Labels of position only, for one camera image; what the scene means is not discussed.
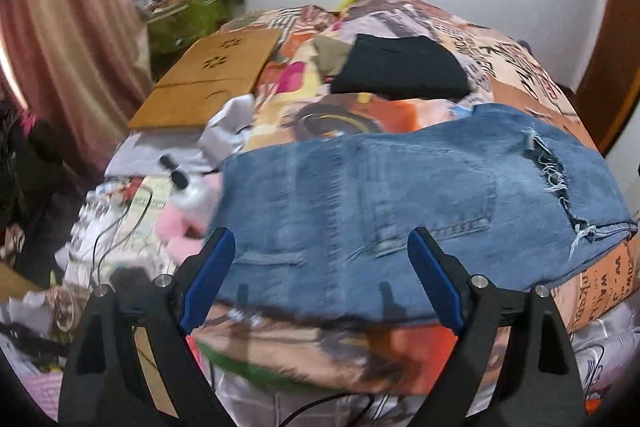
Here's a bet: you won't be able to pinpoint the green storage basket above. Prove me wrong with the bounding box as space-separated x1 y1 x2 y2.
145 0 233 55

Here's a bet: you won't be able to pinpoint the pink striped curtain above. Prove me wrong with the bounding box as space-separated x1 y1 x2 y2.
0 0 156 178

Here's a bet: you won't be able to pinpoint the dark hanging clothes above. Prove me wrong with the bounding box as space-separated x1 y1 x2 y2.
0 99 66 258

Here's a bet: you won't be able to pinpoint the blue denim pants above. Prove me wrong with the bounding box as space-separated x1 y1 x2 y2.
210 103 638 323

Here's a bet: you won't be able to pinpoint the black cable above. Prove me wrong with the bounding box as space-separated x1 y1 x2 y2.
280 393 376 427
92 187 153 283

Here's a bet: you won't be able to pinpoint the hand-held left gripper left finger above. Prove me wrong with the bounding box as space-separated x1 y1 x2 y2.
57 227 238 427

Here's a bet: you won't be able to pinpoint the olive folded garment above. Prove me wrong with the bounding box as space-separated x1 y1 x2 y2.
312 38 353 78

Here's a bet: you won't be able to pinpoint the printed blanket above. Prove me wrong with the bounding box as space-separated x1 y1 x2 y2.
105 0 640 395

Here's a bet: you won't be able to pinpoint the white crumpled cloth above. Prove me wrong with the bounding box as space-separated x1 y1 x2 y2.
200 94 256 158

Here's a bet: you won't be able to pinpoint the black folded garment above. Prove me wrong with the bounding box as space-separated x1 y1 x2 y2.
331 33 472 100

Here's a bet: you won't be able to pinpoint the flattened cardboard box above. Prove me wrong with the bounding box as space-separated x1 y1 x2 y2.
127 28 296 130

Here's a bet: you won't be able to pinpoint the white bottle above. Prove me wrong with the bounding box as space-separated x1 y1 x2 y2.
160 154 213 212

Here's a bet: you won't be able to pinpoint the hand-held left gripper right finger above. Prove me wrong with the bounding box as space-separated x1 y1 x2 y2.
407 227 587 427

